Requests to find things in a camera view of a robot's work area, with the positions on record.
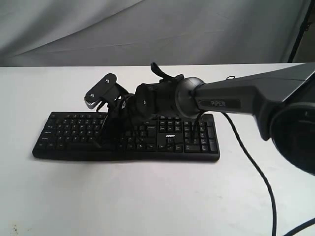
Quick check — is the black Acer keyboard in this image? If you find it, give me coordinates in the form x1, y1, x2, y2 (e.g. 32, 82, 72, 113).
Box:
32, 112, 220, 162

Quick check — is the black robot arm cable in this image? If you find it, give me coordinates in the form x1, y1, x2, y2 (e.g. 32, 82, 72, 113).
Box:
150, 62, 315, 236

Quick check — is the black tripod stand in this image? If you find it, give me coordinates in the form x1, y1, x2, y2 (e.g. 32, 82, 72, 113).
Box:
287, 0, 315, 63

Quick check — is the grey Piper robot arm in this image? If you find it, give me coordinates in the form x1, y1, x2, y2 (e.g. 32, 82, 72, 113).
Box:
101, 63, 315, 174

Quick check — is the grey backdrop cloth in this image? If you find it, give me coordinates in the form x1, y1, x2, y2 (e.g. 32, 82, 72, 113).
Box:
0, 0, 311, 66

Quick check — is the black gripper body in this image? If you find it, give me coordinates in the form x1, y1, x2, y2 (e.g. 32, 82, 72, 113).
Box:
98, 75, 184, 146

